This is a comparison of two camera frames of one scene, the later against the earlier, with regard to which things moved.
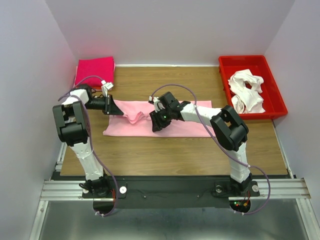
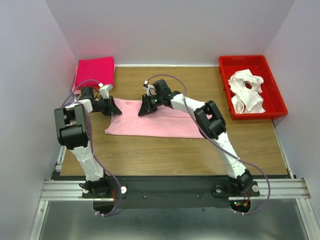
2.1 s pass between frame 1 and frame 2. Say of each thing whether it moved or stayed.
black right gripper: moved
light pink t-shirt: stayed
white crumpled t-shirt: stayed
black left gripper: stayed
